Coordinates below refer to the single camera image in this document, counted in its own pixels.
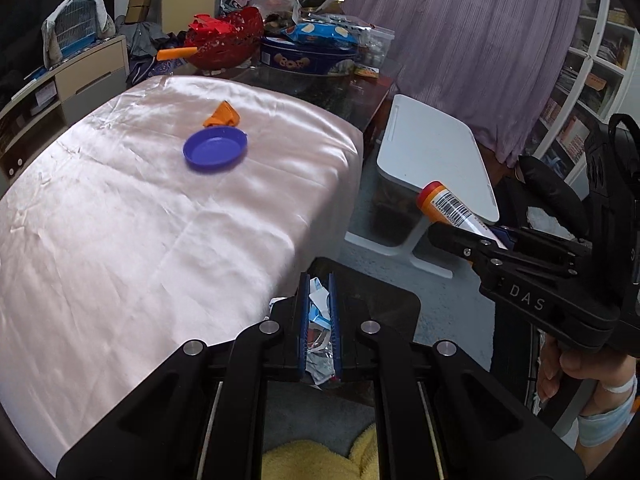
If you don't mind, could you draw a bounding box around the pink satin tablecloth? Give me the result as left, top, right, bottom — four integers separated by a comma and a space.
1, 76, 363, 471

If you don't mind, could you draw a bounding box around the blue snack bag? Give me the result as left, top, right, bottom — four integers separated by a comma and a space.
284, 22, 358, 49

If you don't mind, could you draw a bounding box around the person's right hand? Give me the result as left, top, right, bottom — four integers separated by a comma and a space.
537, 335, 637, 406

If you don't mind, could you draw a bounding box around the beige TV cabinet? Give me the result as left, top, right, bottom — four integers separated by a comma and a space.
1, 36, 129, 192

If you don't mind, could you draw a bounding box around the purple curtain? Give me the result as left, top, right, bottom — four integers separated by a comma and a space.
345, 0, 580, 166

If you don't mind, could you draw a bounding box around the orange paper wrapper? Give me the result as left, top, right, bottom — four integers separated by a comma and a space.
203, 101, 241, 128

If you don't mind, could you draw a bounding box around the white bookshelf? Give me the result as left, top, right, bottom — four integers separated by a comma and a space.
525, 0, 639, 197

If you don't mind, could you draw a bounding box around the silver foil snack bag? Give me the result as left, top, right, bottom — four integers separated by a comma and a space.
306, 322, 336, 387

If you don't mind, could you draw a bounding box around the purple plastic plate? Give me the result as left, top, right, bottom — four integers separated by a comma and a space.
182, 126, 248, 171

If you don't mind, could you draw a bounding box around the clear bag of snacks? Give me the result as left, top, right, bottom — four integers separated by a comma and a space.
352, 24, 395, 70

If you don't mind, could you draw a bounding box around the blue bird cage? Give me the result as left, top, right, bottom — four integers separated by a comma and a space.
41, 0, 116, 70

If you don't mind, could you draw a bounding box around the white side table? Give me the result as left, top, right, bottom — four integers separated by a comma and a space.
344, 93, 500, 280

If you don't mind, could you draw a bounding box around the orange handle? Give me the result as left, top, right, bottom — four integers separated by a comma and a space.
156, 47, 198, 62

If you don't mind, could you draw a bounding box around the blue round cookie tin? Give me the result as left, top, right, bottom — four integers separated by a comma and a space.
259, 37, 357, 76

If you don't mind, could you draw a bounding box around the red perforated basket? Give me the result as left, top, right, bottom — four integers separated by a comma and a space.
183, 6, 264, 70

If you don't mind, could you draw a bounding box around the yellow fluffy towel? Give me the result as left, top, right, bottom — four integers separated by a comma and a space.
262, 424, 380, 480

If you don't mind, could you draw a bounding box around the orange red-capped tube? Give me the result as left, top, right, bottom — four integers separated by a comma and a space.
416, 181, 506, 249

